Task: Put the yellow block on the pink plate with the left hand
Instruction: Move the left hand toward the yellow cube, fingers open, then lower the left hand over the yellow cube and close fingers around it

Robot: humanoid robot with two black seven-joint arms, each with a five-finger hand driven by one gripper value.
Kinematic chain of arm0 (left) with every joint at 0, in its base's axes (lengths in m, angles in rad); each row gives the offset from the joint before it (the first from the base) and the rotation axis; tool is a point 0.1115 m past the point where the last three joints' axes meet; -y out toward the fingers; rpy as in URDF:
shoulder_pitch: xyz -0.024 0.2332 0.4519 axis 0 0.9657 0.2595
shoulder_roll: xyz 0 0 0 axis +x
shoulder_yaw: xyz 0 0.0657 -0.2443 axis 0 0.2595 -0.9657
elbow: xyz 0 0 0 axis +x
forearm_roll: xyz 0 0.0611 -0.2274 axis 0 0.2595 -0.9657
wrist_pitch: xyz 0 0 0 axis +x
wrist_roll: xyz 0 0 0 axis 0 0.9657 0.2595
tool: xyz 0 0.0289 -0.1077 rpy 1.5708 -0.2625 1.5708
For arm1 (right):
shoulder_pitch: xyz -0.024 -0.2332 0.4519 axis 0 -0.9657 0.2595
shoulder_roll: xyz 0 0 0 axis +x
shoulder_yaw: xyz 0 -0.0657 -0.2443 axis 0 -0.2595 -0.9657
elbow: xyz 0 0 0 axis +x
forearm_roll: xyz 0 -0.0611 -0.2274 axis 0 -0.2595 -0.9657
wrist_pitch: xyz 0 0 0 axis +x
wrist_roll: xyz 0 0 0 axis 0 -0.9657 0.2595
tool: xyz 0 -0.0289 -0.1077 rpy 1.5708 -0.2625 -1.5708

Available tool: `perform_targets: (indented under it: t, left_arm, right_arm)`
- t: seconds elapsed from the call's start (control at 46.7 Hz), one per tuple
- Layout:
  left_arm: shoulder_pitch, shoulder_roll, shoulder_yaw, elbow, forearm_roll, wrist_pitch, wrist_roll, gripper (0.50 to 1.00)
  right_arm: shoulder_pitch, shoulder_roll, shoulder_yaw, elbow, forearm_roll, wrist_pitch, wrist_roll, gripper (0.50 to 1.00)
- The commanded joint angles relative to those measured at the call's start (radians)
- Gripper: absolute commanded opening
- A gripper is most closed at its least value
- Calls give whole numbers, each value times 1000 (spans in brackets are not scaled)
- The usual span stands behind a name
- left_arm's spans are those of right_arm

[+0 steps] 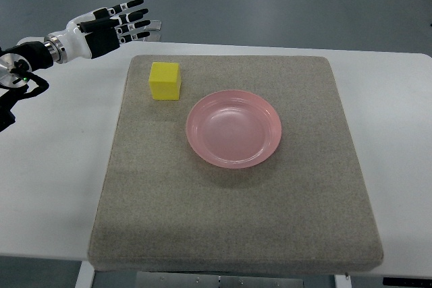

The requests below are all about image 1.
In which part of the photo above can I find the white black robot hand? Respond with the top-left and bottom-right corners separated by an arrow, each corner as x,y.
43,0 -> 151,64

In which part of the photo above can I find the yellow foam block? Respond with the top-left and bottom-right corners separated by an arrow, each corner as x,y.
148,62 -> 182,100

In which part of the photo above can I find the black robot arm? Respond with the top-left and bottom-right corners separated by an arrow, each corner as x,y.
1,41 -> 59,131

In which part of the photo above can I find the pink plastic plate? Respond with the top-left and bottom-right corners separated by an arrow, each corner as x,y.
186,90 -> 282,169

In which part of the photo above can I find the clear acrylic stand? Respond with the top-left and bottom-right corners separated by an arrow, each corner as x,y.
144,20 -> 162,42

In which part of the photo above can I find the beige fabric mat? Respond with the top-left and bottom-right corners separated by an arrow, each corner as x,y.
86,54 -> 385,273

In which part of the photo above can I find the white table frame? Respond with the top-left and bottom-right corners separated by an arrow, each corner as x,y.
74,262 -> 353,287

